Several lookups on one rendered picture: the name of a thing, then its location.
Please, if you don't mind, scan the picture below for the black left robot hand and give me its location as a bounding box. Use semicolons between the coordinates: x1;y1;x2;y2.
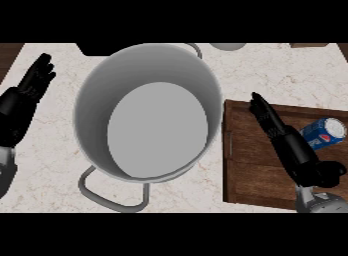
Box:
0;52;58;149

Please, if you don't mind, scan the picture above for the blue soda can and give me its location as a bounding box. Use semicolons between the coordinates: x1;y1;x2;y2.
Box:
300;117;348;152

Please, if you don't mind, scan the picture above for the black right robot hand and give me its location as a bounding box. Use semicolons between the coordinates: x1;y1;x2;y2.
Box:
250;92;348;188

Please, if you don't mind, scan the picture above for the large grey metal pot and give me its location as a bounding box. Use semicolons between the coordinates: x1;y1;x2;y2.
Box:
73;42;226;214

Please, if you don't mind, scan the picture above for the brown wooden object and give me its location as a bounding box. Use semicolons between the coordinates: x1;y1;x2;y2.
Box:
290;42;331;48

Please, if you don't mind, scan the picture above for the grey round object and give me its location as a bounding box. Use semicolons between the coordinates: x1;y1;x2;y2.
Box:
209;42;248;52

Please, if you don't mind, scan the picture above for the brown wooden tray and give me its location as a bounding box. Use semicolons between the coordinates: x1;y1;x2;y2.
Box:
222;99;348;214

